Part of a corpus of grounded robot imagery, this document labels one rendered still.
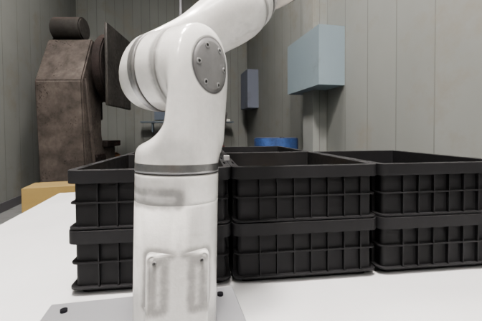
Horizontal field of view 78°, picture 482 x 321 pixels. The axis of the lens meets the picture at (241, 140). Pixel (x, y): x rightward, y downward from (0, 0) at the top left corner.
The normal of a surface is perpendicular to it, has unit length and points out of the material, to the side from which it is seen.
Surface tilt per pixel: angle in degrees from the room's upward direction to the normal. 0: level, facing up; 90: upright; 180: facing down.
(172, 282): 89
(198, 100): 94
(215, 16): 93
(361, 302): 0
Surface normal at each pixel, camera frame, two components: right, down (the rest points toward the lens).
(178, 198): 0.25, 0.00
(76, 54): 0.02, -0.42
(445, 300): 0.00, -1.00
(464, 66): -0.97, 0.01
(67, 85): 0.03, 0.07
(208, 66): 0.82, 0.04
